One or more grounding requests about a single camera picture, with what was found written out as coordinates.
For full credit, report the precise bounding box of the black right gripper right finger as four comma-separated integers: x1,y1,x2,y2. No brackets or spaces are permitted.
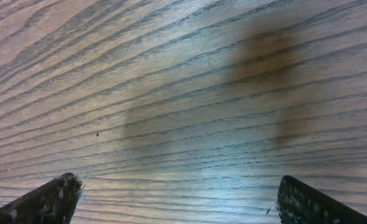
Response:
277,175,367,224

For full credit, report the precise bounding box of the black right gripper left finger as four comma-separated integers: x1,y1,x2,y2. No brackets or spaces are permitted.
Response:
0,172,83,224

